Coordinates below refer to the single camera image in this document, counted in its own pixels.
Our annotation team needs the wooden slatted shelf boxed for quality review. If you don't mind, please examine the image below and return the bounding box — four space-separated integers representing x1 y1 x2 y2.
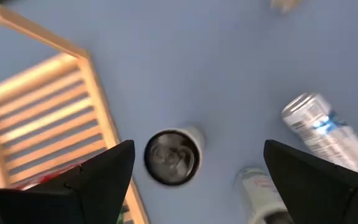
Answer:
0 1 150 224

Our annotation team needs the white Celsius can yellow base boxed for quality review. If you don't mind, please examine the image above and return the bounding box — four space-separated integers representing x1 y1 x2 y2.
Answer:
143 126 205 187

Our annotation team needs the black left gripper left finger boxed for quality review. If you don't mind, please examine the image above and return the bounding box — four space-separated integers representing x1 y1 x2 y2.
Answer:
0 139 135 224

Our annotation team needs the Celsius Arctic Vibe can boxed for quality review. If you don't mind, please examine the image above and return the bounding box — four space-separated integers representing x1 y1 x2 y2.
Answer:
281 92 358 180
234 167 295 224

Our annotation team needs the red Coca-Cola can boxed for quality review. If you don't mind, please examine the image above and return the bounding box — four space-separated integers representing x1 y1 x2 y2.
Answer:
11 161 83 190

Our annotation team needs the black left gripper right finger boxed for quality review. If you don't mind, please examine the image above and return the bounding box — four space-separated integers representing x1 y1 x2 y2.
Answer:
264 139 358 224

